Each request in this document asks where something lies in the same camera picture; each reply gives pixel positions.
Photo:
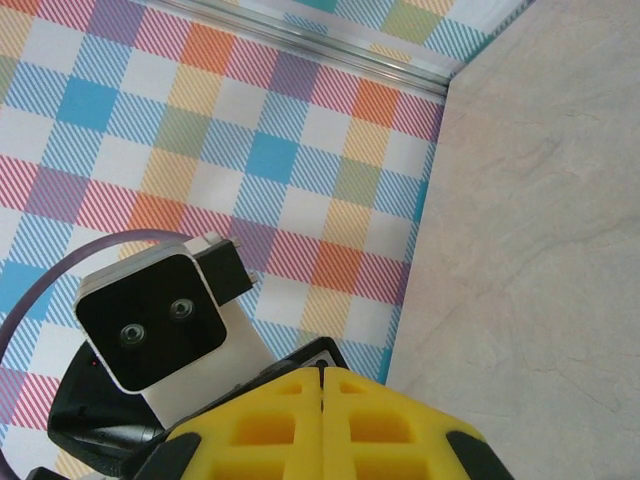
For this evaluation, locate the aluminium frame corner post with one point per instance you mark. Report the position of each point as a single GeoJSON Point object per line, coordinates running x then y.
{"type": "Point", "coordinates": [350, 55]}

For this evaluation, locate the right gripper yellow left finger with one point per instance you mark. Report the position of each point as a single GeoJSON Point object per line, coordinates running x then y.
{"type": "Point", "coordinates": [260, 435]}

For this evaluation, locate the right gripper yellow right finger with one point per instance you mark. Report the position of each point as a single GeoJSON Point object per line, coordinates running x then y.
{"type": "Point", "coordinates": [400, 435]}

